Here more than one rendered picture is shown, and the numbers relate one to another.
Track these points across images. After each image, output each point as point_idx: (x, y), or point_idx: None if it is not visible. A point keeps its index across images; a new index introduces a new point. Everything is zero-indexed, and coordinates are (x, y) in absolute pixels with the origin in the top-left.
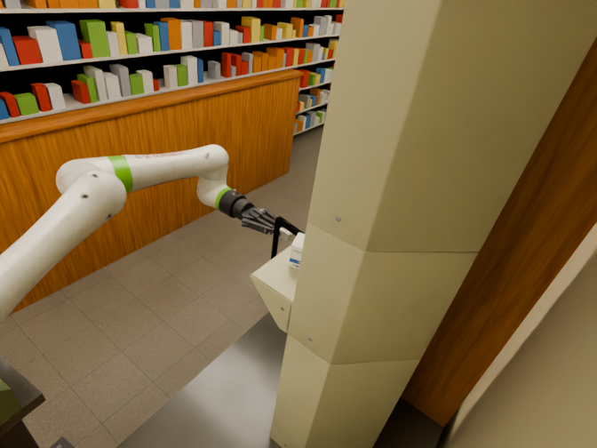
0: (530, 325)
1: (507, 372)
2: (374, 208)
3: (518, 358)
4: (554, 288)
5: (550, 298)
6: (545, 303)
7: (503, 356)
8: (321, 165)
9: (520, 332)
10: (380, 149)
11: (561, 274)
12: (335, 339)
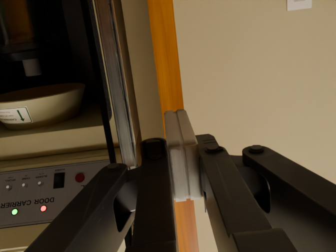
0: (182, 90)
1: (144, 67)
2: None
3: (149, 85)
4: (197, 121)
5: (189, 118)
6: (191, 109)
7: (187, 32)
8: None
9: (196, 63)
10: None
11: (207, 128)
12: None
